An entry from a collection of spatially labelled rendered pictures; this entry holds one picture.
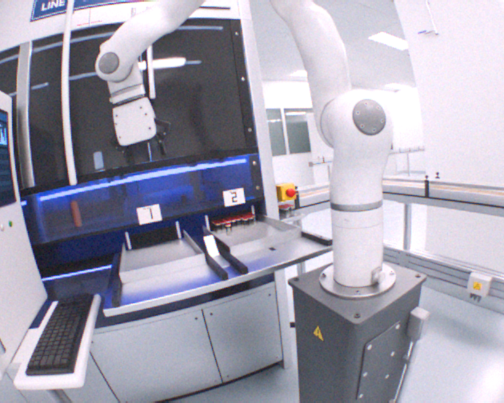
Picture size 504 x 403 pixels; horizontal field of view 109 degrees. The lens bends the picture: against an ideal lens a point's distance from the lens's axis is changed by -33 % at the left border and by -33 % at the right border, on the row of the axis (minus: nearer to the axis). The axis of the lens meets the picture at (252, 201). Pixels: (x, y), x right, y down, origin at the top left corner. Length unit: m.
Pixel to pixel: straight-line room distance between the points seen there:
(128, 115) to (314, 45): 0.44
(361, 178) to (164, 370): 1.15
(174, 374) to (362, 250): 1.06
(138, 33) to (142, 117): 0.20
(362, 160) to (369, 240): 0.17
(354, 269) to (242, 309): 0.74
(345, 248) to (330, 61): 0.39
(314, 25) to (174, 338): 1.20
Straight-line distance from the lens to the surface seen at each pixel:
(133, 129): 0.66
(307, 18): 0.60
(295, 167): 6.72
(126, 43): 0.58
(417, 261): 1.62
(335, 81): 0.62
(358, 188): 0.54
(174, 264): 0.79
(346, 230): 0.57
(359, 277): 0.61
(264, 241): 0.86
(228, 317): 1.24
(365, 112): 0.48
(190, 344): 1.27
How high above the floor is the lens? 1.18
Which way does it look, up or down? 10 degrees down
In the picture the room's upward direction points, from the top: 8 degrees counter-clockwise
